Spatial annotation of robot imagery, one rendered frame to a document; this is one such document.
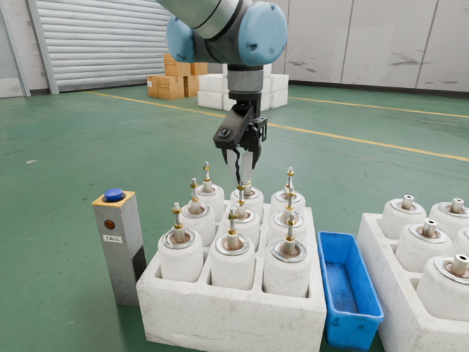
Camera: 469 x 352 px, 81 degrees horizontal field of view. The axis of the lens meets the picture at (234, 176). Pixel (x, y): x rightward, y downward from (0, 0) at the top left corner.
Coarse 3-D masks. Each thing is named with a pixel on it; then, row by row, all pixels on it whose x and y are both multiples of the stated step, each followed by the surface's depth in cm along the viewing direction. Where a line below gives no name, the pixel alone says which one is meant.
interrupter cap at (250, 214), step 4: (236, 208) 72; (248, 208) 72; (228, 212) 70; (236, 212) 71; (248, 212) 70; (252, 212) 70; (248, 216) 69; (252, 216) 69; (236, 220) 67; (240, 220) 67; (244, 220) 67; (248, 220) 67; (252, 220) 67
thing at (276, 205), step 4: (272, 196) 79; (272, 200) 78; (276, 200) 76; (304, 200) 77; (272, 204) 78; (276, 204) 76; (280, 204) 75; (284, 204) 75; (292, 204) 75; (296, 204) 75; (300, 204) 75; (304, 204) 77; (272, 208) 78; (276, 208) 76; (280, 208) 75; (284, 208) 75; (296, 208) 75; (300, 208) 75; (272, 212) 78; (300, 212) 76
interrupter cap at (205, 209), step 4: (188, 204) 74; (200, 204) 74; (204, 204) 74; (184, 208) 72; (188, 208) 72; (200, 208) 72; (204, 208) 72; (208, 208) 72; (184, 212) 70; (188, 212) 70; (192, 212) 71; (200, 212) 71; (204, 212) 70; (208, 212) 70; (184, 216) 69; (188, 216) 68; (192, 216) 69; (196, 216) 69; (200, 216) 68; (204, 216) 69
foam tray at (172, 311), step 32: (256, 256) 66; (160, 288) 57; (192, 288) 57; (224, 288) 57; (256, 288) 57; (320, 288) 57; (160, 320) 61; (192, 320) 59; (224, 320) 58; (256, 320) 56; (288, 320) 54; (320, 320) 53
